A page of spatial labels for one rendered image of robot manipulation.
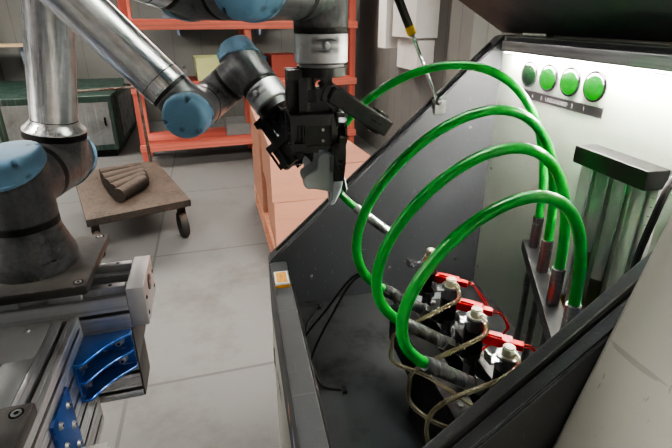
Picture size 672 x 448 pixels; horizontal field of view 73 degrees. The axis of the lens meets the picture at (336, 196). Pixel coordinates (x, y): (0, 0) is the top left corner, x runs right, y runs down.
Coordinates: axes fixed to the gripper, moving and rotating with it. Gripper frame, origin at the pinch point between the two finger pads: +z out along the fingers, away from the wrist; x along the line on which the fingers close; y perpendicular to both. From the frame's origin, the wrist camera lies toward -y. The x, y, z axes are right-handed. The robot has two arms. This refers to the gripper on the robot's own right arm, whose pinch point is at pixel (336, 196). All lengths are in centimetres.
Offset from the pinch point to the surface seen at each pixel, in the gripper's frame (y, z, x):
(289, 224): -11, 88, -178
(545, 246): -31.6, 7.3, 10.3
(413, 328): -6.6, 12.6, 18.6
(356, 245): -0.7, 3.6, 10.4
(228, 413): 27, 122, -78
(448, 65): -19.5, -19.2, -4.6
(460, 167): -11.1, -9.8, 18.3
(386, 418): -7.2, 39.4, 8.8
